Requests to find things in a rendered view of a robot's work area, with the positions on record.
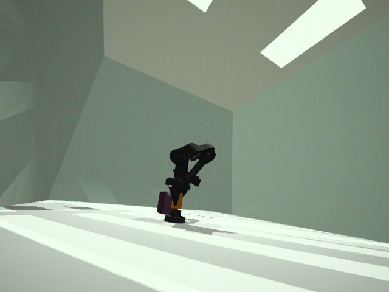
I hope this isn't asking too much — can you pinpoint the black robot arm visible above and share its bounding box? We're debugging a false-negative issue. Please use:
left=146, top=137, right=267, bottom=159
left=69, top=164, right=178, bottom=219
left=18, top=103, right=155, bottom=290
left=170, top=143, right=216, bottom=187

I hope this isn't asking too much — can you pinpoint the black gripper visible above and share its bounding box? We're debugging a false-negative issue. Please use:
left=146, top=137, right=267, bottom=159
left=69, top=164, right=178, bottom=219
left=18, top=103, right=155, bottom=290
left=165, top=167, right=191, bottom=206

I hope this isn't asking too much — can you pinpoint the orange knob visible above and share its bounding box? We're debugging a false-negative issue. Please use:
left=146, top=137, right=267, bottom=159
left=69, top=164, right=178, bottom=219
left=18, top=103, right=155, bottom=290
left=171, top=193, right=183, bottom=209

